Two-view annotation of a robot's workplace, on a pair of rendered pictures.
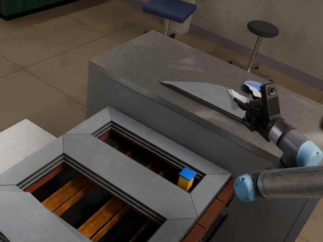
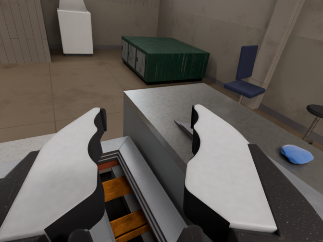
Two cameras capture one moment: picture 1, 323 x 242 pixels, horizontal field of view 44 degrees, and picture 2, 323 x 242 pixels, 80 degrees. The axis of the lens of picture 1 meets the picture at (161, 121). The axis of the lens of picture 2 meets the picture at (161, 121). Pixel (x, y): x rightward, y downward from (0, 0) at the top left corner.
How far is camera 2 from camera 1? 1.24 m
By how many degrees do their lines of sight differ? 26
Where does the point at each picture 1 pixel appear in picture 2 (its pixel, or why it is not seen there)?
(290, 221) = not seen: outside the picture
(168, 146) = (155, 198)
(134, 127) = (135, 163)
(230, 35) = (291, 115)
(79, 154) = not seen: hidden behind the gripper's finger
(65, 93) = not seen: hidden behind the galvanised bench
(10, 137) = (41, 142)
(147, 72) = (169, 111)
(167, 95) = (171, 136)
